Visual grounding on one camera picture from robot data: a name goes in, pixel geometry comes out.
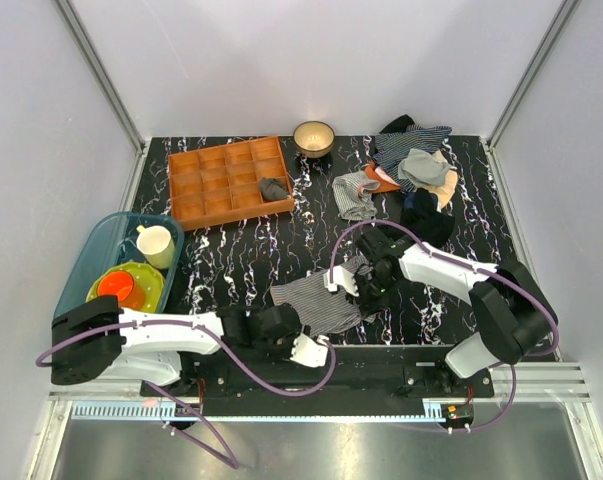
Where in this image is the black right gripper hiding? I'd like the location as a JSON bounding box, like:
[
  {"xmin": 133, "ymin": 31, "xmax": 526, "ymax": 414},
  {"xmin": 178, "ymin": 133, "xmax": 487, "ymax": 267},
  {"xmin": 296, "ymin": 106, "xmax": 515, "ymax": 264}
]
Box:
[{"xmin": 344, "ymin": 268, "xmax": 399, "ymax": 319}]

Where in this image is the grey white striped underwear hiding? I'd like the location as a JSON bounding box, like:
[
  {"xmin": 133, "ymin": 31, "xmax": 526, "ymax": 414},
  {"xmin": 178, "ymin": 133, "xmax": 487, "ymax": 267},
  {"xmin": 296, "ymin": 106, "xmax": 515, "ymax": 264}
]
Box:
[{"xmin": 270, "ymin": 269, "xmax": 377, "ymax": 336}]

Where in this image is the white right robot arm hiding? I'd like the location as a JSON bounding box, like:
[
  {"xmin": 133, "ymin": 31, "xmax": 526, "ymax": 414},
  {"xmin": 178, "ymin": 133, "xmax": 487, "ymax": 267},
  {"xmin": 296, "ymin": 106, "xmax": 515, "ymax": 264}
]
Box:
[{"xmin": 355, "ymin": 227, "xmax": 558, "ymax": 397}]

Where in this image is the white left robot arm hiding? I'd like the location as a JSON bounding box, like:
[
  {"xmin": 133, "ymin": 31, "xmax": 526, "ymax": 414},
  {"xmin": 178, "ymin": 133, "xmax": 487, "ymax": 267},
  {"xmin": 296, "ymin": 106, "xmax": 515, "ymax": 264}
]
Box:
[{"xmin": 38, "ymin": 295, "xmax": 310, "ymax": 396}]

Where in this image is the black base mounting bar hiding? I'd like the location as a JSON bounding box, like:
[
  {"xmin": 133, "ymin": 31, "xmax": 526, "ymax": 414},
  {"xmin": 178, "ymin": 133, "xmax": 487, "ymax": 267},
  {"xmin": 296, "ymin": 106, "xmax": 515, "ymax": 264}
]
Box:
[{"xmin": 165, "ymin": 346, "xmax": 494, "ymax": 417}]

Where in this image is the striped grey cloth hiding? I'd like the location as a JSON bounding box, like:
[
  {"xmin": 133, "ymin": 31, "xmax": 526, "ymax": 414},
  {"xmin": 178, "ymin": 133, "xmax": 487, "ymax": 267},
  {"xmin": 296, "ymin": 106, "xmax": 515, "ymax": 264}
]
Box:
[{"xmin": 332, "ymin": 171, "xmax": 380, "ymax": 221}]

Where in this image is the black cloth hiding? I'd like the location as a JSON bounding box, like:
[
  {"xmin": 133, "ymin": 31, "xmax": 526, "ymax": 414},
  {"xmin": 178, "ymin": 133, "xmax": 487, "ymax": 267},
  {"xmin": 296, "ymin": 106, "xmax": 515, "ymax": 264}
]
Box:
[{"xmin": 400, "ymin": 209, "xmax": 456, "ymax": 248}]

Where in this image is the dark navy cloth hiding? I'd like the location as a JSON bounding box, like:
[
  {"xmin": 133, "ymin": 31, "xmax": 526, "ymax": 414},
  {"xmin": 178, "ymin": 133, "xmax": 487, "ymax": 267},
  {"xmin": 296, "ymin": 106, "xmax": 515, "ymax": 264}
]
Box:
[{"xmin": 403, "ymin": 188, "xmax": 439, "ymax": 214}]

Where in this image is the orange cloth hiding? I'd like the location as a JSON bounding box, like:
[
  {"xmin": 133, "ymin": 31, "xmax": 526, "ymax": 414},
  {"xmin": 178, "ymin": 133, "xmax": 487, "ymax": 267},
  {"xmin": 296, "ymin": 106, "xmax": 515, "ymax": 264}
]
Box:
[{"xmin": 365, "ymin": 161, "xmax": 401, "ymax": 193}]

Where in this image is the beige cloth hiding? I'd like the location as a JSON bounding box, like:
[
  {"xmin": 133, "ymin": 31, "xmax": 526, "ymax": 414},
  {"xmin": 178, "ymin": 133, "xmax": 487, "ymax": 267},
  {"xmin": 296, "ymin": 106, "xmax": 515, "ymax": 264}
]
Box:
[{"xmin": 427, "ymin": 151, "xmax": 459, "ymax": 209}]

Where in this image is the green dotted plate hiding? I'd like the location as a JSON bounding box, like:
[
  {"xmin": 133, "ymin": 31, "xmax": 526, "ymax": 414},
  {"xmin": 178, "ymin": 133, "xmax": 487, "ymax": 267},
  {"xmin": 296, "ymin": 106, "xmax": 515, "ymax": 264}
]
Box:
[{"xmin": 86, "ymin": 262, "xmax": 165, "ymax": 313}]

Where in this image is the dark blue striped cloth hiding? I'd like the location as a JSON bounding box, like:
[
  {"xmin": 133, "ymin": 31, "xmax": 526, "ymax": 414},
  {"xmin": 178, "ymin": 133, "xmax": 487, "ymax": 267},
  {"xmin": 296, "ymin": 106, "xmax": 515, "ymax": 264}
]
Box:
[{"xmin": 373, "ymin": 125, "xmax": 452, "ymax": 193}]

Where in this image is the rolled dark grey sock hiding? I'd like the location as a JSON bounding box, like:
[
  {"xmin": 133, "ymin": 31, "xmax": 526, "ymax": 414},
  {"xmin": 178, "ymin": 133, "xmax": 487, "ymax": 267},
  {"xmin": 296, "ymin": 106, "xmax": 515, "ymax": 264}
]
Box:
[{"xmin": 259, "ymin": 178, "xmax": 290, "ymax": 202}]

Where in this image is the cream yellow mug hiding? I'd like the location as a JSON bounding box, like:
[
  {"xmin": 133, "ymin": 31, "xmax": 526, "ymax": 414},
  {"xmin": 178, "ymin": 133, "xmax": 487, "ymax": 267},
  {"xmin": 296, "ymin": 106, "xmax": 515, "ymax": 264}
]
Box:
[{"xmin": 136, "ymin": 225, "xmax": 175, "ymax": 270}]

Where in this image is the orange cup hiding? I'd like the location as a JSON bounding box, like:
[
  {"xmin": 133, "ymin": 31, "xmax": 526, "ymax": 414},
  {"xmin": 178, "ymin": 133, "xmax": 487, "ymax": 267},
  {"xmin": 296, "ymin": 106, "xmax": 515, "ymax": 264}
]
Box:
[{"xmin": 97, "ymin": 271, "xmax": 146, "ymax": 310}]

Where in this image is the beige ceramic bowl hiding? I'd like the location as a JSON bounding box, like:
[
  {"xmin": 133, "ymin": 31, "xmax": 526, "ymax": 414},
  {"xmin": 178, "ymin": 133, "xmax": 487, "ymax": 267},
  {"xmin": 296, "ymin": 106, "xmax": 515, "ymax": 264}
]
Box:
[{"xmin": 293, "ymin": 121, "xmax": 335, "ymax": 158}]

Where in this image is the orange wooden compartment tray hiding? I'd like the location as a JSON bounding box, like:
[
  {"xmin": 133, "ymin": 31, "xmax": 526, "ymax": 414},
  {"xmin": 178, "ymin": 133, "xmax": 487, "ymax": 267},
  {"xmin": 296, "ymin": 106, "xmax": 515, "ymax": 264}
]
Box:
[{"xmin": 168, "ymin": 136, "xmax": 295, "ymax": 231}]

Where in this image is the blue plastic bin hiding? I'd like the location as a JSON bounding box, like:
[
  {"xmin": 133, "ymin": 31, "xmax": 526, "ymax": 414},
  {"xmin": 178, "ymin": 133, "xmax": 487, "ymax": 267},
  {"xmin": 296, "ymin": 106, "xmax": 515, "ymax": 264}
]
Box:
[{"xmin": 53, "ymin": 212, "xmax": 184, "ymax": 317}]

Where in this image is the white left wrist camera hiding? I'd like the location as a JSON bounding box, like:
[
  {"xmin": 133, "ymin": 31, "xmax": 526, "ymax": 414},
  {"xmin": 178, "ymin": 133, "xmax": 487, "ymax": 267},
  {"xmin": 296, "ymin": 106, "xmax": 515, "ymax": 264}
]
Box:
[{"xmin": 290, "ymin": 333, "xmax": 329, "ymax": 368}]

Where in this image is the white slotted cable duct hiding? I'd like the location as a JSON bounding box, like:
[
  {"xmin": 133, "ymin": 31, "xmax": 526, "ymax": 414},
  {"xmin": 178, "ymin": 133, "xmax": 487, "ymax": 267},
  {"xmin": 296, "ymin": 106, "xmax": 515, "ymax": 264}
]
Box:
[{"xmin": 70, "ymin": 401, "xmax": 455, "ymax": 424}]

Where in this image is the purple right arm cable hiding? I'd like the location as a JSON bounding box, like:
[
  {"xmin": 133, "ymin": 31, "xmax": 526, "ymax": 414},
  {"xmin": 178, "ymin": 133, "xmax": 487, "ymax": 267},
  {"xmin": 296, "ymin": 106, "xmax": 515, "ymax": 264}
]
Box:
[{"xmin": 329, "ymin": 218, "xmax": 561, "ymax": 434}]

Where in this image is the aluminium frame rail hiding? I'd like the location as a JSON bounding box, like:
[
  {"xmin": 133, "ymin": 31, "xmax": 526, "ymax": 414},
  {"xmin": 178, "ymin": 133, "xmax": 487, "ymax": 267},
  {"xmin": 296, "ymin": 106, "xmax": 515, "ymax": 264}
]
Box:
[{"xmin": 49, "ymin": 362, "xmax": 591, "ymax": 403}]

